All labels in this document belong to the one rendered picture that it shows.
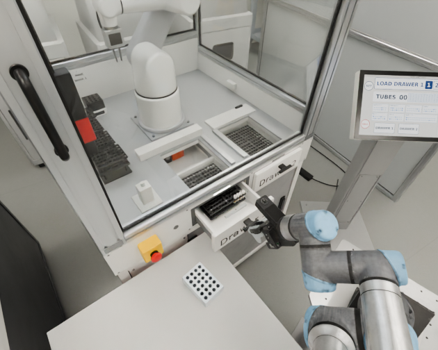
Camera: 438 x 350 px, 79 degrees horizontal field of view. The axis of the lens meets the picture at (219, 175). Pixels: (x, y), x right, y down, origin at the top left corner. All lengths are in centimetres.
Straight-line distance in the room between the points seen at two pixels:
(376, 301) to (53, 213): 223
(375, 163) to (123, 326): 145
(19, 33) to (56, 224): 195
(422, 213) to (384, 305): 209
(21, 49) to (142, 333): 83
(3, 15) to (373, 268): 79
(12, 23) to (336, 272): 76
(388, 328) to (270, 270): 136
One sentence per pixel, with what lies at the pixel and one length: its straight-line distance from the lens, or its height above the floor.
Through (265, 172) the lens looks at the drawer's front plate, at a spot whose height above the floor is 91.
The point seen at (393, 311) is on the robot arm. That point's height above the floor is 120.
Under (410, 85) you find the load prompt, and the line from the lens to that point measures 154.
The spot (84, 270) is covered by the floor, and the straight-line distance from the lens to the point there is 208.
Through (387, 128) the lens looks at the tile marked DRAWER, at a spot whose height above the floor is 100.
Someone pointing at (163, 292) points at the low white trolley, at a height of 76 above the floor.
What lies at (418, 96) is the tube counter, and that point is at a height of 112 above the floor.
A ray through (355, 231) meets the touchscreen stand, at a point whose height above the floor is 4.
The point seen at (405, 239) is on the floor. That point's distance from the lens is 245.
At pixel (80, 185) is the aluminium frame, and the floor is 126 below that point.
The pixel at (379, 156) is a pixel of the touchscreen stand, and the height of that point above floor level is 76.
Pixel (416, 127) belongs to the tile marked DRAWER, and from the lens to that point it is 154.
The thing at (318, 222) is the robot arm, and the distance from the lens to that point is 68.
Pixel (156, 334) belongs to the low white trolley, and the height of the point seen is 76.
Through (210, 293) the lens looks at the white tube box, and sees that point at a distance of 101.
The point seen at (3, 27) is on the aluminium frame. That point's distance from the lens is 54.
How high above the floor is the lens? 173
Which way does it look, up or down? 46 degrees down
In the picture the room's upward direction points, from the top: 1 degrees clockwise
